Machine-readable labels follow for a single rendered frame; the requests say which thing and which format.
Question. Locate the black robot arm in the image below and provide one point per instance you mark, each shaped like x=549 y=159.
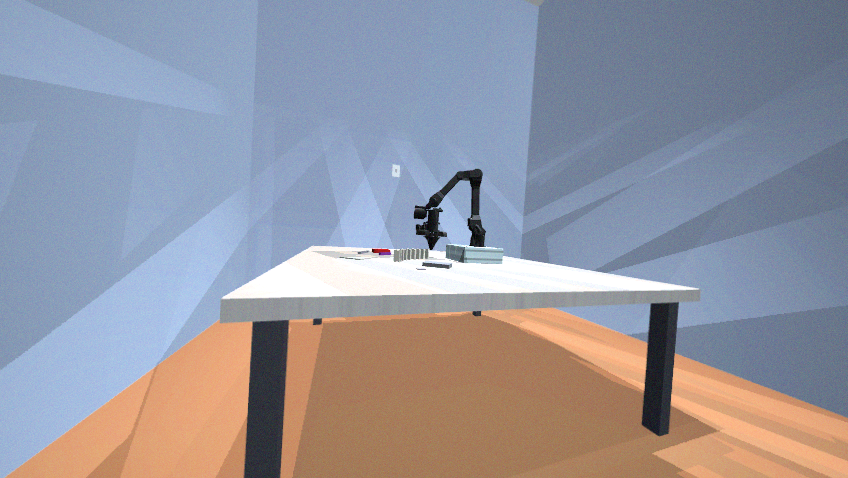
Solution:
x=474 y=222

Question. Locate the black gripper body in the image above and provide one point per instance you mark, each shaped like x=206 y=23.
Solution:
x=432 y=226

